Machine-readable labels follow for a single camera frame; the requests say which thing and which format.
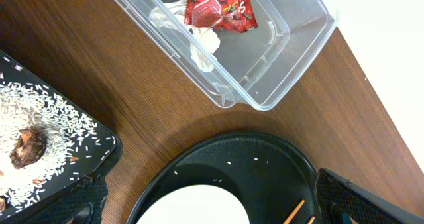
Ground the wooden chopstick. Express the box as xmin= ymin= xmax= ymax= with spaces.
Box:
xmin=283 ymin=199 xmax=305 ymax=224
xmin=307 ymin=216 xmax=315 ymax=224

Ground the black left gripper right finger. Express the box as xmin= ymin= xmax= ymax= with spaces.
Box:
xmin=315 ymin=168 xmax=423 ymax=224

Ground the white tissue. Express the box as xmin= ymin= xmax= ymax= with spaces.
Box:
xmin=148 ymin=0 xmax=221 ymax=72

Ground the brown food scrap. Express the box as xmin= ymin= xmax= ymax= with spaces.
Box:
xmin=9 ymin=126 xmax=47 ymax=169

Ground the red snack wrapper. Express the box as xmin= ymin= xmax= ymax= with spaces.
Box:
xmin=185 ymin=0 xmax=258 ymax=33

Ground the black waste bin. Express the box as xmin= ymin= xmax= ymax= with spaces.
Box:
xmin=1 ymin=54 xmax=123 ymax=223

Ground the clear plastic bin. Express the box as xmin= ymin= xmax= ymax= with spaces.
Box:
xmin=114 ymin=0 xmax=339 ymax=111

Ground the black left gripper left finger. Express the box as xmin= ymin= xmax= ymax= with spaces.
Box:
xmin=6 ymin=176 xmax=108 ymax=223

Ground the white plate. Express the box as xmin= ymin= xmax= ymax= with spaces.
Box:
xmin=137 ymin=184 xmax=250 ymax=224

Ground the round black tray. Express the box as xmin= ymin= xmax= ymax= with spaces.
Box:
xmin=127 ymin=131 xmax=322 ymax=223

